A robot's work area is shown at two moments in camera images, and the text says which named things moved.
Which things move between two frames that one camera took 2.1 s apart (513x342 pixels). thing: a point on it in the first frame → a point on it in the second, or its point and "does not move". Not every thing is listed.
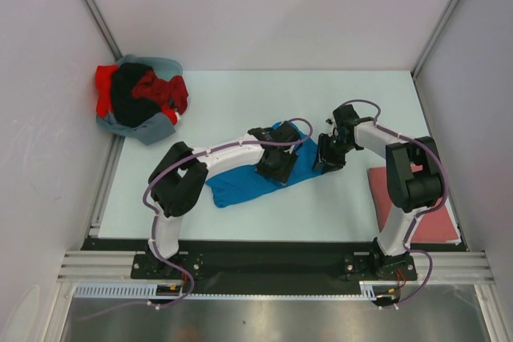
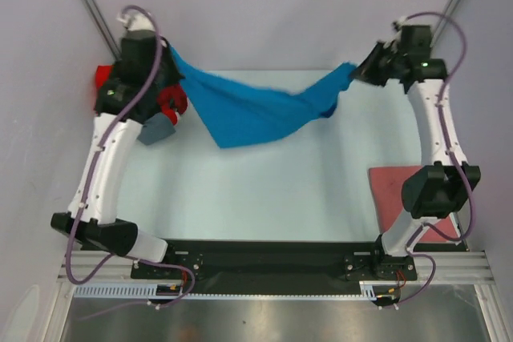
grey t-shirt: (152, 130) does not move
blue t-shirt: (248, 184) → (232, 112)
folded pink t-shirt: (435, 225) does not move
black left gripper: (281, 175) → (166, 51)
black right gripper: (333, 162) → (366, 70)
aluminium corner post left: (94, 7) does not move
